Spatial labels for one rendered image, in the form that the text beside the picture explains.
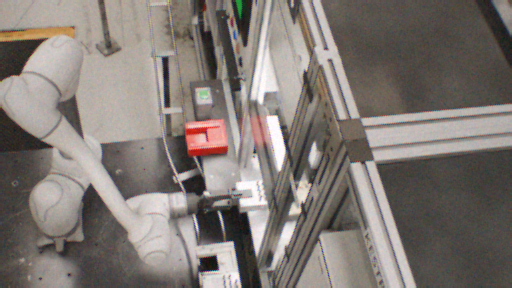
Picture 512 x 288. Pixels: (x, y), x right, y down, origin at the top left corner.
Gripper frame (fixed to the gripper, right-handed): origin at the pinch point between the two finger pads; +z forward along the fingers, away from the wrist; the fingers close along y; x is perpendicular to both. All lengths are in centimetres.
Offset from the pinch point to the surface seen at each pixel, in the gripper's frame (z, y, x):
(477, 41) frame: 41, 97, -18
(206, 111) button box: -7.2, -6.4, 43.2
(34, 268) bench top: -80, -34, -3
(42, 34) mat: -95, -101, 183
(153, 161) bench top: -31, -35, 39
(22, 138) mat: -105, -100, 103
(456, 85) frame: 32, 97, -29
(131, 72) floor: -40, -103, 146
